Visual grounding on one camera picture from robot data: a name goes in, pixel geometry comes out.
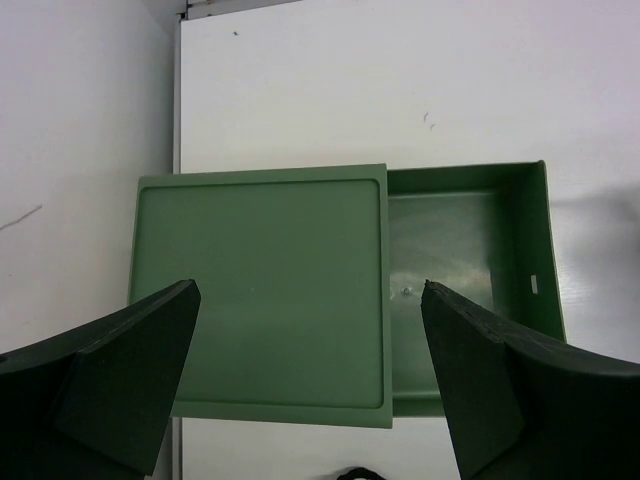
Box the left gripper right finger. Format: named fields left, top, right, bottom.
left=421, top=281, right=639, bottom=479

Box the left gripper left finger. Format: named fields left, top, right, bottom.
left=1, top=280, right=201, bottom=479

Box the green top drawer box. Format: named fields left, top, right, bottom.
left=129, top=161, right=565, bottom=428

